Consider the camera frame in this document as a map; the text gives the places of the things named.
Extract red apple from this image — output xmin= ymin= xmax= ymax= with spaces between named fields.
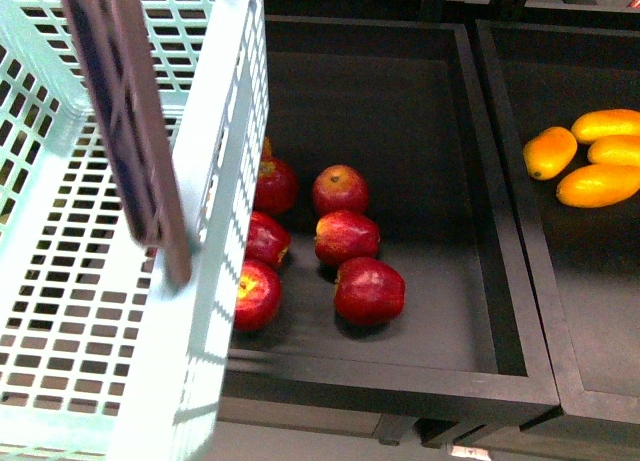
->
xmin=315 ymin=210 xmax=380 ymax=267
xmin=333 ymin=257 xmax=406 ymax=327
xmin=233 ymin=259 xmax=282 ymax=332
xmin=312 ymin=164 xmax=370 ymax=216
xmin=254 ymin=158 xmax=299 ymax=216
xmin=245 ymin=211 xmax=291 ymax=270

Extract black apple display tray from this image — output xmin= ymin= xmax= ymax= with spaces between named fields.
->
xmin=223 ymin=16 xmax=559 ymax=439

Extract black mango display tray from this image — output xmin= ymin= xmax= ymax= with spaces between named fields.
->
xmin=474 ymin=21 xmax=639 ymax=448

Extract yellow mango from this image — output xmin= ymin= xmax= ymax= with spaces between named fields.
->
xmin=587 ymin=134 xmax=640 ymax=167
xmin=523 ymin=126 xmax=578 ymax=181
xmin=556 ymin=164 xmax=639 ymax=208
xmin=570 ymin=108 xmax=640 ymax=145

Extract light blue plastic basket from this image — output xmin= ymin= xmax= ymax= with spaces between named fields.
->
xmin=1 ymin=0 xmax=269 ymax=460

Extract brown basket handle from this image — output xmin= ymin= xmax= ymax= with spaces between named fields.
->
xmin=61 ymin=0 xmax=192 ymax=286

